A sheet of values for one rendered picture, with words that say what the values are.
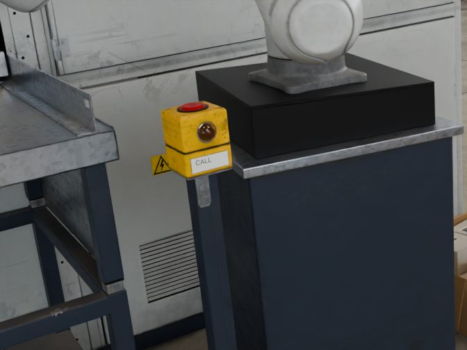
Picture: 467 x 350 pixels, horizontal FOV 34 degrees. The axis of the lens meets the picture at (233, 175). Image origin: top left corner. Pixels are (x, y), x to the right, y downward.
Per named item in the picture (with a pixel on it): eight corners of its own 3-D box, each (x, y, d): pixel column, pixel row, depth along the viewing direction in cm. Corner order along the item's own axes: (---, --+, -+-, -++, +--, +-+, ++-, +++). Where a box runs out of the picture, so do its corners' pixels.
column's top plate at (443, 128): (357, 94, 190) (357, 85, 190) (464, 134, 149) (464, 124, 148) (181, 126, 178) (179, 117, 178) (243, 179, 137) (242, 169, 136)
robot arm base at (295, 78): (310, 64, 171) (309, 39, 169) (370, 80, 152) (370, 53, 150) (237, 76, 163) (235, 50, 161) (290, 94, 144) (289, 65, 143)
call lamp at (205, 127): (221, 142, 116) (219, 120, 115) (201, 146, 115) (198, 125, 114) (217, 140, 118) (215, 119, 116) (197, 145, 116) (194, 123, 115)
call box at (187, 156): (234, 169, 120) (227, 106, 117) (187, 181, 117) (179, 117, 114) (211, 158, 127) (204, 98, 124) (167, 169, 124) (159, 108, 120)
